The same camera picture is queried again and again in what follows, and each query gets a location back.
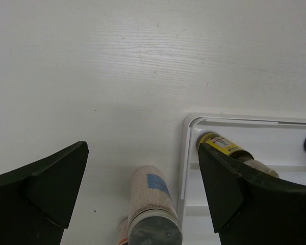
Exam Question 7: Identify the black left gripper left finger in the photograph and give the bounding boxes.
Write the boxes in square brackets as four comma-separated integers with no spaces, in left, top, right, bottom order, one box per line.
[0,141,89,244]

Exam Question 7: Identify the white tiered plastic tray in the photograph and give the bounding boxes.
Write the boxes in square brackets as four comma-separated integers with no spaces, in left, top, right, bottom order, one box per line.
[177,113,306,244]

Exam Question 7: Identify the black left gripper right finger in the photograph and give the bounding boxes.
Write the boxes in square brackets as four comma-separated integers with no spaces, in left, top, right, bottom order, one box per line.
[198,143,306,244]

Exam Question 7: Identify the blue label shaker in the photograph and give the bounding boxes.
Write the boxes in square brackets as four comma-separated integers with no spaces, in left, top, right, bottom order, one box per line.
[127,166,183,244]

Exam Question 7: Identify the yellow bottle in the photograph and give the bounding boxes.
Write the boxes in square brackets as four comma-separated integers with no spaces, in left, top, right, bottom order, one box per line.
[196,132,279,178]

